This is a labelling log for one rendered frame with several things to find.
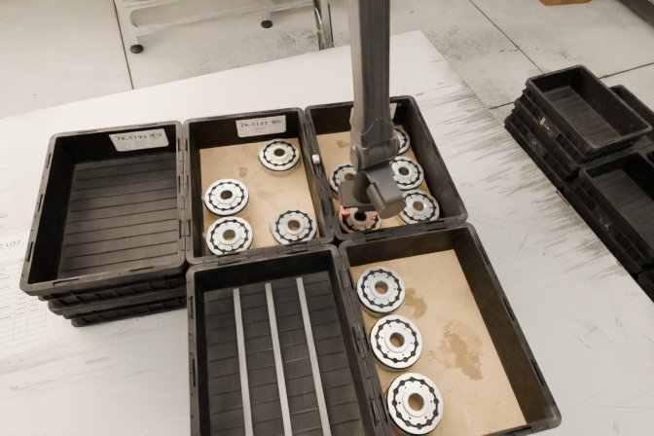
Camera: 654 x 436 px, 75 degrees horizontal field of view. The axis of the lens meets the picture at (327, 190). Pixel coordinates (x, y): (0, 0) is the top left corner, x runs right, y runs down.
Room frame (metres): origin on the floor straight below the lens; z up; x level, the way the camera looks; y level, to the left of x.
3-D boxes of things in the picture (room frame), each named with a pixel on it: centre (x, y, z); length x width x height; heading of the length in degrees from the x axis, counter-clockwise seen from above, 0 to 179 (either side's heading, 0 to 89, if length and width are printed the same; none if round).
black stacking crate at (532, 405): (0.27, -0.23, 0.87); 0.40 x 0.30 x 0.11; 16
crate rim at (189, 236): (0.57, 0.17, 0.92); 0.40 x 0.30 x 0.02; 16
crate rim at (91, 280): (0.49, 0.46, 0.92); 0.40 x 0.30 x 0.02; 16
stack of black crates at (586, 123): (1.31, -0.98, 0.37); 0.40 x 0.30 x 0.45; 26
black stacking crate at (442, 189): (0.65, -0.12, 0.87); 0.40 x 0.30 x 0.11; 16
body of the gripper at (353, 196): (0.53, -0.08, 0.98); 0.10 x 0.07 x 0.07; 101
